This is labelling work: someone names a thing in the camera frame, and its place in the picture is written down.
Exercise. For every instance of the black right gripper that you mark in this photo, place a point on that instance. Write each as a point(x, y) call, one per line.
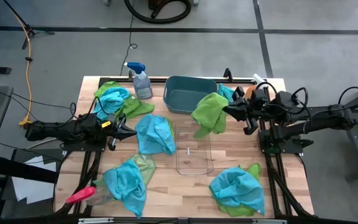
point(255, 109)

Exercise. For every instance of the silver metal bracket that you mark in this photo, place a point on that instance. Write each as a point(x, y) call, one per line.
point(95, 220)
point(269, 221)

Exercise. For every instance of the pale green microfiber towel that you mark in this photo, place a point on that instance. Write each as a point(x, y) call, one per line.
point(146, 165)

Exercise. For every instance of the orange spray bottle white trigger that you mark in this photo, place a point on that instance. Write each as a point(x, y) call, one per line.
point(250, 90)

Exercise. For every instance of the white paper sheets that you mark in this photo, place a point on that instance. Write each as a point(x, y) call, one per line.
point(33, 189)

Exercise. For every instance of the dark metal desk frame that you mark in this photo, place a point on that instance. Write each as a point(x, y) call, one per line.
point(357, 146)

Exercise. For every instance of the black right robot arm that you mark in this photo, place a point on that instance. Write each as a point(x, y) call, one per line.
point(306, 115)

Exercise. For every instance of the blue trigger spray bottle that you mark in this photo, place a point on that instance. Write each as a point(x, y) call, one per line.
point(142, 87)

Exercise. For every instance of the black tripod stand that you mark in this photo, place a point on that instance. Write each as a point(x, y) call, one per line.
point(43, 32)

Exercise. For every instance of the red trigger clear spray bottle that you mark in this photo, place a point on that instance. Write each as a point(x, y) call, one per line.
point(79, 195)

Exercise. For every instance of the black equipment stand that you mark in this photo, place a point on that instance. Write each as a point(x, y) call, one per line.
point(17, 169)

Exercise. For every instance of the vacuum cleaner body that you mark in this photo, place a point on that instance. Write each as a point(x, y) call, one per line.
point(154, 3)

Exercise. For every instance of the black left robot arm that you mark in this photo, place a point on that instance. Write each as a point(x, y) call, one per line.
point(57, 130)

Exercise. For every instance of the blue microfiber towel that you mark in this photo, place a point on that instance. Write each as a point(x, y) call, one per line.
point(154, 133)
point(235, 186)
point(226, 92)
point(112, 99)
point(126, 186)

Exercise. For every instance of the clear plastic bin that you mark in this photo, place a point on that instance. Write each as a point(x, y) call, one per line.
point(194, 161)

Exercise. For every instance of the black aluminium table frame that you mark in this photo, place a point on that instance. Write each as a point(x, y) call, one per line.
point(157, 80)

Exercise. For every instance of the black frame hook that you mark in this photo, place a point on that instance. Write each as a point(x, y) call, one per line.
point(227, 74)

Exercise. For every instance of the teal plastic basket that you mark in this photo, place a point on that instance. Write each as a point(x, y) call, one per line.
point(185, 96)

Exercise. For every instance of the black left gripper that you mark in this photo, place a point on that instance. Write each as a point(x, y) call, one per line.
point(112, 132)

